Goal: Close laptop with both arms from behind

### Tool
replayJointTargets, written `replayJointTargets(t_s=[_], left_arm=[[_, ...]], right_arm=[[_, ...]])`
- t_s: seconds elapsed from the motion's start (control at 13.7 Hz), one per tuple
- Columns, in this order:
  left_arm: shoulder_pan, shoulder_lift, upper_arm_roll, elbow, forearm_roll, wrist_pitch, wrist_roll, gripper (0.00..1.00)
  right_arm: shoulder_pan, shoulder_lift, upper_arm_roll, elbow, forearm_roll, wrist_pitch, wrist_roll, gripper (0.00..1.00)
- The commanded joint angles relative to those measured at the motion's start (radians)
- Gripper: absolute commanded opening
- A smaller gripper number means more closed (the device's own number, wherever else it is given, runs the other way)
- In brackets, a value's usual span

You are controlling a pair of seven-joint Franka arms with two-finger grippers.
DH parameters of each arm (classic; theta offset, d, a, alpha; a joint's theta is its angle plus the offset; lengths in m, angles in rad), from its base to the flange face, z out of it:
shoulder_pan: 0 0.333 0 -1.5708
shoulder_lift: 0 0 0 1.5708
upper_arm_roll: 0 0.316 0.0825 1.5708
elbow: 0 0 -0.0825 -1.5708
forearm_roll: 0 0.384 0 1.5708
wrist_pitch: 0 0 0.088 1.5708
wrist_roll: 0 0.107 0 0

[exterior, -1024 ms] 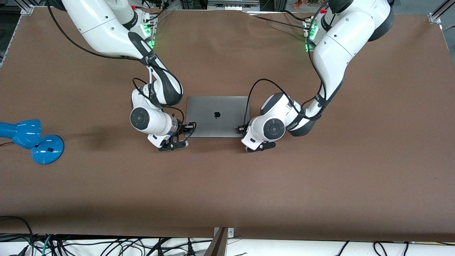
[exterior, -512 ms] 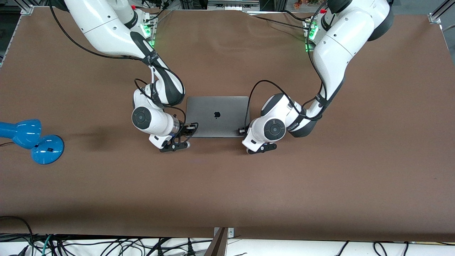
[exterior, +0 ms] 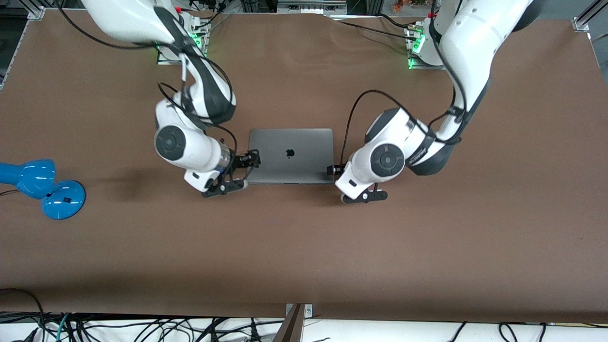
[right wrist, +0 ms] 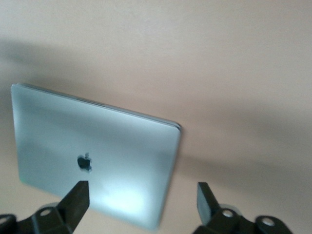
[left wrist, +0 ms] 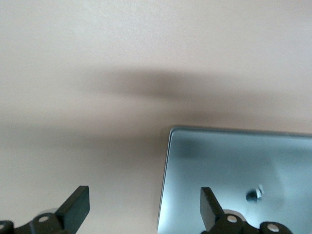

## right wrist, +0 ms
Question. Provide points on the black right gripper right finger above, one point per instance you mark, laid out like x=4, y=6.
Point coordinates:
x=209, y=214

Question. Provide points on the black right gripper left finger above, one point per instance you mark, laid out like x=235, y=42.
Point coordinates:
x=70, y=209

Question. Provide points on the grey silver laptop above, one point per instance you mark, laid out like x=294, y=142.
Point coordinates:
x=97, y=136

